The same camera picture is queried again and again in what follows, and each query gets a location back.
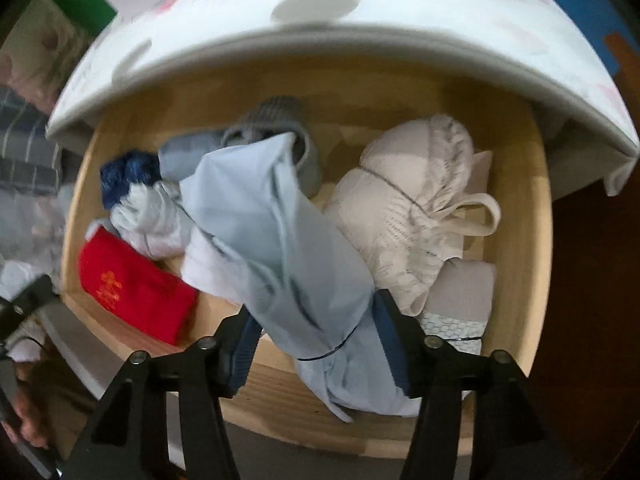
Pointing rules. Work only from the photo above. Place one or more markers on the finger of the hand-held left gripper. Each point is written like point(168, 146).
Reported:
point(30, 295)

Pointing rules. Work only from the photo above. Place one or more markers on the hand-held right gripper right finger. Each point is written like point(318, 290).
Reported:
point(395, 350)

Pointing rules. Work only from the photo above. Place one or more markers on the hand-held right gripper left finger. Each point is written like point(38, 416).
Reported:
point(240, 360)

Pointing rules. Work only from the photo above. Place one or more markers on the beige garment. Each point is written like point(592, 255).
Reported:
point(465, 287)

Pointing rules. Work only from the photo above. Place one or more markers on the light blue underwear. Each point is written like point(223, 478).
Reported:
point(280, 240)

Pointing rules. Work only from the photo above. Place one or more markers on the pale mint underwear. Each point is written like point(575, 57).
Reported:
point(150, 225)

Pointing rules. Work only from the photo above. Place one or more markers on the wooden drawer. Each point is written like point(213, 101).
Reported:
point(515, 260)

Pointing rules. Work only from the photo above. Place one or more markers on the grey ribbed sock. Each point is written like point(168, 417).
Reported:
point(280, 115)

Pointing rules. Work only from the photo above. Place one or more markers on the navy floral lace underwear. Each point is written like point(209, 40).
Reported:
point(122, 175)

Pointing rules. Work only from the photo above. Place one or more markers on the person's left hand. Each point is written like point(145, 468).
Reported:
point(32, 410)

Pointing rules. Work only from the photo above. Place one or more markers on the white hexagon patterned cloth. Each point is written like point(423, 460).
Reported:
point(450, 330)

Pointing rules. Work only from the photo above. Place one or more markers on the red embroidered cloth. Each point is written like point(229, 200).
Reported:
point(135, 290)

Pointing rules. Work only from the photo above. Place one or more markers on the cream lace bra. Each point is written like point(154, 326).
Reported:
point(400, 200)

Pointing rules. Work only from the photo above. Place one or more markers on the grey plaid cloth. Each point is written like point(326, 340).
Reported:
point(25, 145)

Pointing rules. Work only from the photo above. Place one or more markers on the light blue rolled sock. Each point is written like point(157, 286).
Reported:
point(185, 157)

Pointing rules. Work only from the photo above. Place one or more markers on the floral printed cloth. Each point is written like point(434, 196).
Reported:
point(45, 45)

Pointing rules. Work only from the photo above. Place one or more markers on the blue board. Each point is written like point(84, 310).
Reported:
point(565, 0)

